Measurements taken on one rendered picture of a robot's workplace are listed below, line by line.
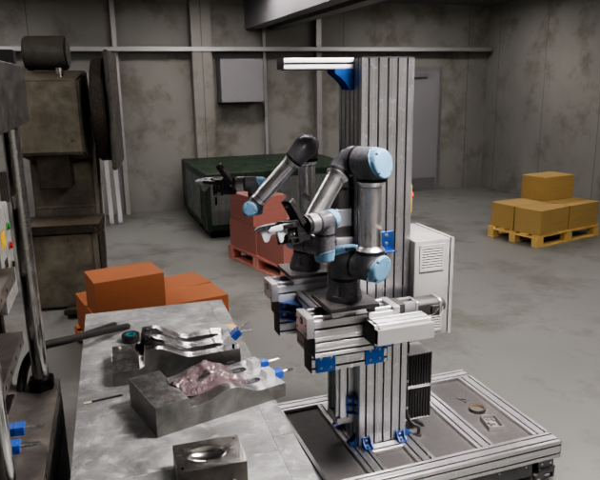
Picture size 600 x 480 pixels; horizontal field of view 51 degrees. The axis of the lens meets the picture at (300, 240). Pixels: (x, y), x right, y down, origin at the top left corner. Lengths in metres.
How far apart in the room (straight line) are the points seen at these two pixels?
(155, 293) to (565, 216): 5.31
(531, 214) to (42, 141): 5.38
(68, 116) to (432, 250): 3.68
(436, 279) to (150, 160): 7.63
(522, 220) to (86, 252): 4.99
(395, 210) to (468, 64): 9.31
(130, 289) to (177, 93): 5.98
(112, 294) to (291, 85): 6.72
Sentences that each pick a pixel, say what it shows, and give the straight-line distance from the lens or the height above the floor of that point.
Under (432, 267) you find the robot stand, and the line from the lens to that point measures 2.96.
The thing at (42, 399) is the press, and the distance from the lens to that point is 2.65.
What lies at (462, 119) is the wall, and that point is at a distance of 12.05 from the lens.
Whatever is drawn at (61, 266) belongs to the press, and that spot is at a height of 0.41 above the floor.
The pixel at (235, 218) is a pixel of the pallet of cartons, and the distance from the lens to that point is 7.10.
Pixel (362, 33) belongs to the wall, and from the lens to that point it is 11.09.
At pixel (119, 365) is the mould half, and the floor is 0.86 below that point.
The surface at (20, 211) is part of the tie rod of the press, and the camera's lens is 2.50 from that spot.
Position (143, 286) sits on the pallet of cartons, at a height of 0.57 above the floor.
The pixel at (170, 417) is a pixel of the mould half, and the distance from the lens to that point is 2.22.
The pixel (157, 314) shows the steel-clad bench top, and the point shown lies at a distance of 3.31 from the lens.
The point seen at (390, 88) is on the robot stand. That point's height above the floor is 1.90.
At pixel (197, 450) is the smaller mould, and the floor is 0.86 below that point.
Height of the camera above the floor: 1.93
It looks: 14 degrees down
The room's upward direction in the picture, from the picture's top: 1 degrees counter-clockwise
